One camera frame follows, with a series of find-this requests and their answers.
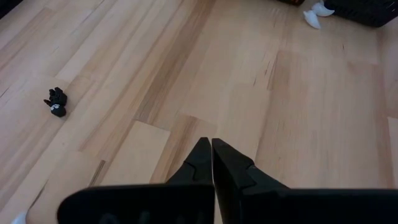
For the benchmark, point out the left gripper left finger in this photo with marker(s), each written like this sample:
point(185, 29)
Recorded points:
point(196, 174)

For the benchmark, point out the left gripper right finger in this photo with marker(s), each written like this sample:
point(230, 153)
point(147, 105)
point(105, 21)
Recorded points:
point(236, 186)

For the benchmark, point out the small black plastic figure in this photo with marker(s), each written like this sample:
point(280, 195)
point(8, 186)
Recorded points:
point(57, 102)

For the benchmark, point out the black perforated plastic basket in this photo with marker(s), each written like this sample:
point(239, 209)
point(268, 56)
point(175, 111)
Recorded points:
point(363, 12)

